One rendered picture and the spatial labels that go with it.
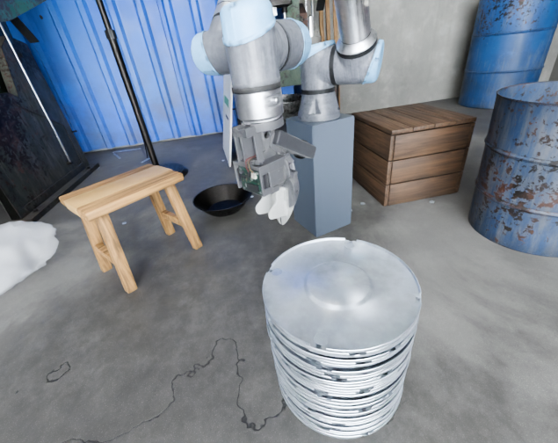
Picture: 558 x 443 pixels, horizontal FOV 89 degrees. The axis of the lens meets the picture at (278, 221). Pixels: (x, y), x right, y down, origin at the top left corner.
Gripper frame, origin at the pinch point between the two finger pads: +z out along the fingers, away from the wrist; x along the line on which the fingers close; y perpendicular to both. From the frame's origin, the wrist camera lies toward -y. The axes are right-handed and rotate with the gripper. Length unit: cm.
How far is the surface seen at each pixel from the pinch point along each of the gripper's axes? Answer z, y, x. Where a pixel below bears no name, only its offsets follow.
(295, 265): 10.0, 1.8, 3.6
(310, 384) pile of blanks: 21.2, 14.7, 17.3
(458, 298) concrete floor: 40, -40, 27
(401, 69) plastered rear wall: 6, -283, -108
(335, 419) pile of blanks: 30.7, 13.1, 21.2
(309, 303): 10.1, 7.9, 12.5
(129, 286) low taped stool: 35, 25, -57
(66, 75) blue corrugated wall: -31, -29, -280
